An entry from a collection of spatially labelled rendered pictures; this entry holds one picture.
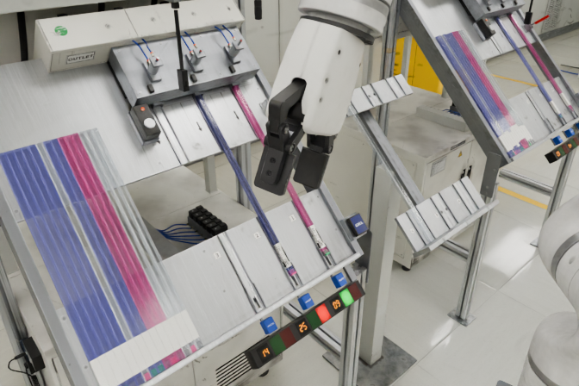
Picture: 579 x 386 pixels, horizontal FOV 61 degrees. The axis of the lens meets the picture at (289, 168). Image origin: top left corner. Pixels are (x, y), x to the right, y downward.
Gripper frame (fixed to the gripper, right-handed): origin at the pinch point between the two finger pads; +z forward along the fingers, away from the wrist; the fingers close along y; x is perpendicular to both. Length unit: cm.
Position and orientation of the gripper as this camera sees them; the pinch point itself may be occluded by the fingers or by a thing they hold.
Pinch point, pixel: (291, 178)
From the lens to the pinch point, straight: 49.7
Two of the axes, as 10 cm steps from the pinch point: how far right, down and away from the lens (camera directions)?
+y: -4.0, 0.3, -9.2
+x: 8.7, 3.3, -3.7
